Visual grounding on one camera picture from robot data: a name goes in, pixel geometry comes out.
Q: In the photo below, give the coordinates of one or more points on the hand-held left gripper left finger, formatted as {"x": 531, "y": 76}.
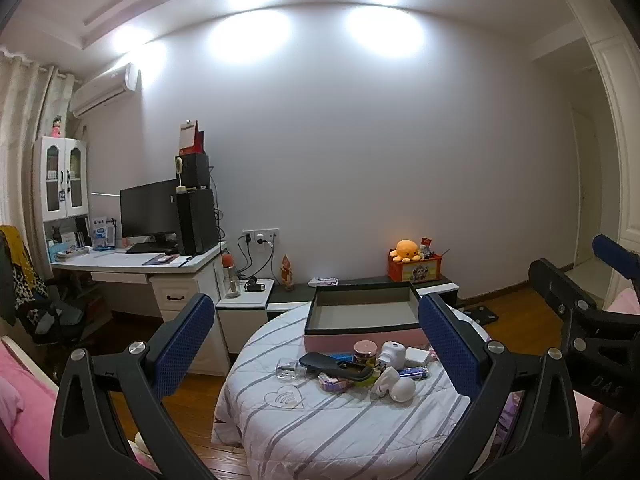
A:
{"x": 182, "y": 345}

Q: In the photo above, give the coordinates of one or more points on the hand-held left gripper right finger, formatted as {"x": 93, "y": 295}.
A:
{"x": 450, "y": 350}

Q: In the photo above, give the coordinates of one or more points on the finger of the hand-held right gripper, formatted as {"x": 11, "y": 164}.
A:
{"x": 560, "y": 285}
{"x": 617, "y": 255}

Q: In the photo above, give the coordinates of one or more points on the white charger block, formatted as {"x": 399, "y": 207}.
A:
{"x": 417, "y": 355}

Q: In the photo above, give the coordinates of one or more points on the blue white small packet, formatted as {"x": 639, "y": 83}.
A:
{"x": 412, "y": 372}

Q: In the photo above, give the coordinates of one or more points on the white cylindrical device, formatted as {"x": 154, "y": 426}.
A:
{"x": 392, "y": 352}

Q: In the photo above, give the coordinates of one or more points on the white egg-shaped gadget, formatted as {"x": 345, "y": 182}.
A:
{"x": 402, "y": 390}

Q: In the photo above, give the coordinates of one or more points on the white plastic gadget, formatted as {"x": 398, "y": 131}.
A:
{"x": 384, "y": 382}

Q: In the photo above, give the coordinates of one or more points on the pink box with black rim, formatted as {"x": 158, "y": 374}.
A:
{"x": 350, "y": 342}

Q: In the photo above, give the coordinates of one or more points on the clear glass bottle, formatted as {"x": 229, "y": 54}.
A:
{"x": 290, "y": 371}

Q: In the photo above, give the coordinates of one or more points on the pink embroidered quilt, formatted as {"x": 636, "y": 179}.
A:
{"x": 627, "y": 300}

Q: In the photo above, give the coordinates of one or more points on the black floor scale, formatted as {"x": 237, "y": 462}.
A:
{"x": 482, "y": 315}

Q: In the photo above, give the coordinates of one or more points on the white nightstand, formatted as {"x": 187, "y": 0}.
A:
{"x": 240, "y": 330}

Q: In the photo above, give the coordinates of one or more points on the orange capped bottle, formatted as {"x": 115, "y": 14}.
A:
{"x": 230, "y": 275}

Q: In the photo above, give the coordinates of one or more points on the rose gold lidded jar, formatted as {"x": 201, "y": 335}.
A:
{"x": 364, "y": 352}

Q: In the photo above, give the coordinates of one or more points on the red printed storage box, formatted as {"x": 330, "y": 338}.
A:
{"x": 415, "y": 271}

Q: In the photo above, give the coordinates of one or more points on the black webcam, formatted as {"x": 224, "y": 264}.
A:
{"x": 254, "y": 285}

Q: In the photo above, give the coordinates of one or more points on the white desk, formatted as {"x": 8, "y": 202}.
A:
{"x": 125, "y": 260}

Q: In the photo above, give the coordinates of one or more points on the blue plastic case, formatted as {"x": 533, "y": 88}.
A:
{"x": 342, "y": 357}

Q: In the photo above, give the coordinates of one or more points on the orange octopus plush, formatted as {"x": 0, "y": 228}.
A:
{"x": 405, "y": 250}

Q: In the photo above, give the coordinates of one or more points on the red white small card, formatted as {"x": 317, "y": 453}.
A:
{"x": 425, "y": 242}

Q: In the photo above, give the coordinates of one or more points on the dark low cabinet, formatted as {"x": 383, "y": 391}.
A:
{"x": 290, "y": 305}

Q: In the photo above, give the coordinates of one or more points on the black computer tower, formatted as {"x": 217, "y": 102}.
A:
{"x": 197, "y": 220}

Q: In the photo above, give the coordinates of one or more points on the small orange figurine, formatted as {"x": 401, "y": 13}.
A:
{"x": 287, "y": 275}

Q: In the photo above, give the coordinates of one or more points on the black office chair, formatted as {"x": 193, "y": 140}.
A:
{"x": 55, "y": 320}

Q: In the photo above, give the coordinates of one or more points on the blue white carton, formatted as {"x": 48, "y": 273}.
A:
{"x": 103, "y": 234}

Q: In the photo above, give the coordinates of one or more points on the black computer monitor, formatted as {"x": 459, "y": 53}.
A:
{"x": 150, "y": 210}

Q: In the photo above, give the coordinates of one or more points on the folded printed cloth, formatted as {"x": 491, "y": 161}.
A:
{"x": 322, "y": 281}

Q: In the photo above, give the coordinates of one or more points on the white wardrobe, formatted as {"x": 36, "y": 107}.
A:
{"x": 620, "y": 110}

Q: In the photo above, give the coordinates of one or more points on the white striped quilt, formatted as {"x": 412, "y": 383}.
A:
{"x": 310, "y": 435}

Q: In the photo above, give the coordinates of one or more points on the pink bedding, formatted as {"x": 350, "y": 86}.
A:
{"x": 25, "y": 400}

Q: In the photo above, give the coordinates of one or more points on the black speaker box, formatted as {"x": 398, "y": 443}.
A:
{"x": 196, "y": 170}

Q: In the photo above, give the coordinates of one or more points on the yellow leopard print clothes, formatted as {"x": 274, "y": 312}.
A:
{"x": 20, "y": 270}

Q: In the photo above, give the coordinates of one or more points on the small yellow desk fan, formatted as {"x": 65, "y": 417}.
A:
{"x": 178, "y": 162}

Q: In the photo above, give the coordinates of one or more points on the desk calendar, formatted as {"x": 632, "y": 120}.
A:
{"x": 186, "y": 137}

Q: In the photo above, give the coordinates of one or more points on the white glass-door cabinet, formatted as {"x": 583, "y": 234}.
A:
{"x": 42, "y": 180}

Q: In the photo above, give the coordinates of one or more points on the small pink doll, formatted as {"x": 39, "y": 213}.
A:
{"x": 57, "y": 127}

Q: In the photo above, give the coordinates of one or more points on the cream curtain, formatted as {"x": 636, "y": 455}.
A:
{"x": 20, "y": 135}

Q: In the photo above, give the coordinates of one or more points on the white air conditioner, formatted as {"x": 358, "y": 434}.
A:
{"x": 100, "y": 91}

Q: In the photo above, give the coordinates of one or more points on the white wall outlet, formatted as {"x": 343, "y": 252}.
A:
{"x": 260, "y": 236}

